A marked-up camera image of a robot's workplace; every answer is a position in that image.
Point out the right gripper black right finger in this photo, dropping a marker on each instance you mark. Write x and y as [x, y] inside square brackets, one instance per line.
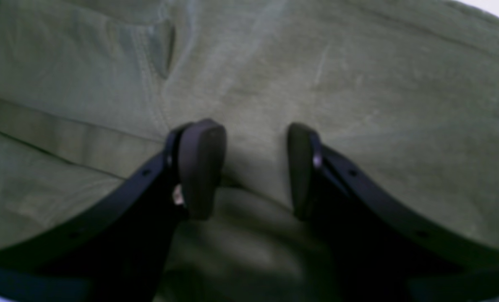
[382, 251]

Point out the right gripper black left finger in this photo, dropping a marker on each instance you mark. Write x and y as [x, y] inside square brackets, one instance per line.
[116, 250]

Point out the olive green T-shirt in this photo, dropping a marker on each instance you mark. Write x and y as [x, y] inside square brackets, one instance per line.
[406, 89]

